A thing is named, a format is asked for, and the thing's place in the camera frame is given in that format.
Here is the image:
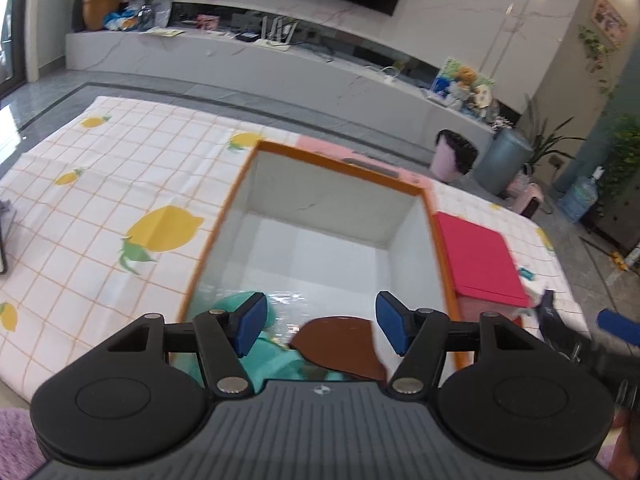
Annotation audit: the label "grey pedal bin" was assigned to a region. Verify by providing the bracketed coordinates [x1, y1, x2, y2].
[472, 127, 534, 197]

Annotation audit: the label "blue snack bag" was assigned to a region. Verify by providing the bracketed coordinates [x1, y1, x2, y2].
[103, 10, 141, 31]

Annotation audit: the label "framed wall picture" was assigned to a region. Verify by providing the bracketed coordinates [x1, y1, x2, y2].
[590, 0, 629, 46]

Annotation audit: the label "golden vase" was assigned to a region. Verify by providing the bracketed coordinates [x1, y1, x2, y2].
[82, 0, 122, 32]

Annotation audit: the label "hanging ivy vine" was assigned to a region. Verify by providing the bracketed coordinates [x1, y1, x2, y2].
[577, 25, 619, 99]

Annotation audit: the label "purple fluffy rug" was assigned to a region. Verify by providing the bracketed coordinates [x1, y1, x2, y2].
[0, 407, 44, 480]

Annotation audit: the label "brown teddy bear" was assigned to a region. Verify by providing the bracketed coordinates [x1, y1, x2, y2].
[452, 66, 476, 106]

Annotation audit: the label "pink heater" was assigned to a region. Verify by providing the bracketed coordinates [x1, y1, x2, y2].
[505, 182, 546, 219]

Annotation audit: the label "leafy plant on cabinet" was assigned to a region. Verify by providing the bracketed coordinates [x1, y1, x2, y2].
[597, 115, 640, 221]

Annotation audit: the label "dark flat device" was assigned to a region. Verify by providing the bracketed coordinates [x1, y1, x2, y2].
[0, 200, 14, 276]

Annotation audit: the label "brown soft piece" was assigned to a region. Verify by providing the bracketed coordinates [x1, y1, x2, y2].
[290, 316, 389, 382]

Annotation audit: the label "long-leaved floor plant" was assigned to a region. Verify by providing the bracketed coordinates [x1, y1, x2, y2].
[520, 92, 586, 171]

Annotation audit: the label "person's right hand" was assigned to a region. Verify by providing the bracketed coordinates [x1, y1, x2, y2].
[614, 407, 640, 480]

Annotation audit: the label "grey cabinet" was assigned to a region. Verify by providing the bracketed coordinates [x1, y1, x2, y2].
[582, 180, 640, 256]

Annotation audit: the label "white router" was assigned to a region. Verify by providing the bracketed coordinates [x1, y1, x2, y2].
[257, 15, 300, 51]

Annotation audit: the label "marble television console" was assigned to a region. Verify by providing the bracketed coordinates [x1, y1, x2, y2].
[65, 2, 496, 172]

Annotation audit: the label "pink bin with black bag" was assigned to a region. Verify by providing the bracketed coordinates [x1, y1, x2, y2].
[431, 129, 479, 185]

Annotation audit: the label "teal plush toy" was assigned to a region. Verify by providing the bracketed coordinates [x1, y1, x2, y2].
[170, 290, 312, 397]

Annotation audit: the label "orange-rimmed white box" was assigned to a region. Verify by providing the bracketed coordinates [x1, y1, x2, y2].
[177, 140, 473, 397]

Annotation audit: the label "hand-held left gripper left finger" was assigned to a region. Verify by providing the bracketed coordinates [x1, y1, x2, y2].
[105, 292, 267, 397]

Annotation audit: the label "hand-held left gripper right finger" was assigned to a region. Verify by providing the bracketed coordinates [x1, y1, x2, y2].
[376, 290, 526, 396]

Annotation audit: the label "lemon-print checked blanket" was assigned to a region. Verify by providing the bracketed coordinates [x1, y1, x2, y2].
[0, 95, 588, 411]

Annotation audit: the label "stuffed toys on shelf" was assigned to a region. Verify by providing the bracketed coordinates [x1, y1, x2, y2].
[432, 57, 496, 111]

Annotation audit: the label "red-lidded clear box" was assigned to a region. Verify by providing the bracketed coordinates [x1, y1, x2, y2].
[432, 212, 533, 332]

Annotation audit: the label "blue water jug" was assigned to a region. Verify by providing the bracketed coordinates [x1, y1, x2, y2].
[557, 166, 606, 224]

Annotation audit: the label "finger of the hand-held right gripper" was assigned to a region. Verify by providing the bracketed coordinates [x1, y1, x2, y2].
[596, 309, 640, 347]
[537, 289, 597, 364]

